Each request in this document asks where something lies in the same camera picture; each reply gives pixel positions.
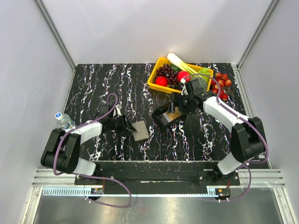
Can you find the aluminium frame rail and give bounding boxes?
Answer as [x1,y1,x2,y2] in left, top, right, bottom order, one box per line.
[34,0,77,70]

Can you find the beige leather card holder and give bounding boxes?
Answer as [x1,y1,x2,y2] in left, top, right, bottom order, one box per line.
[132,121,149,141]

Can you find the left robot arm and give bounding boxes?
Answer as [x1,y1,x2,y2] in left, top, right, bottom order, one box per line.
[41,105,137,184]

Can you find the clear plastic water bottle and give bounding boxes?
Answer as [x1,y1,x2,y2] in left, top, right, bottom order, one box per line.
[55,112,76,130]

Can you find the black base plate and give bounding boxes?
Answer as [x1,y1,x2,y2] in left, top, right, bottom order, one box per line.
[75,161,240,196]

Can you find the red apple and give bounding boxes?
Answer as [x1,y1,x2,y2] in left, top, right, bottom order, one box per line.
[155,76,168,87]
[177,71,191,83]

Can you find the red lychee bunch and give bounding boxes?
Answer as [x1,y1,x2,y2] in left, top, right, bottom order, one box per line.
[210,72,234,101]

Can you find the green lettuce leaf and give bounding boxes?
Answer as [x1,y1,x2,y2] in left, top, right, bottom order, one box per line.
[198,67,211,82]

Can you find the red apple right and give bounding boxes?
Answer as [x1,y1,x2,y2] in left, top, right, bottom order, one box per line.
[177,71,191,83]

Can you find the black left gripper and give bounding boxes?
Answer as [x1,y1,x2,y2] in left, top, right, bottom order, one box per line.
[108,113,137,137]

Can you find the red apple left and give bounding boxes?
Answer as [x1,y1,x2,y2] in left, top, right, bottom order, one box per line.
[155,76,168,87]

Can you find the yellow plastic bin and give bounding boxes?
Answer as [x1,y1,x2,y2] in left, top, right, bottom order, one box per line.
[147,57,214,94]

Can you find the white green leek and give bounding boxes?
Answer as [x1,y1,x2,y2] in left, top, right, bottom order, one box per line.
[167,53,203,81]

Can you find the green melon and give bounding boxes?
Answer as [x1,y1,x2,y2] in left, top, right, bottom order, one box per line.
[196,77,208,92]

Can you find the black plastic card box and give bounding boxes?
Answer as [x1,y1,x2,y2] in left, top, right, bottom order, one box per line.
[151,103,187,130]

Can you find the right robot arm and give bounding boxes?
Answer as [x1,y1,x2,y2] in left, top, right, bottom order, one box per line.
[169,79,268,185]

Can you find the dark purple grape bunch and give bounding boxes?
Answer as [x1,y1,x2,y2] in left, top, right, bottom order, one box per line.
[153,64,183,90]

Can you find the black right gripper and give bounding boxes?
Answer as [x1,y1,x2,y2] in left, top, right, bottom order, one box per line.
[167,92,195,115]

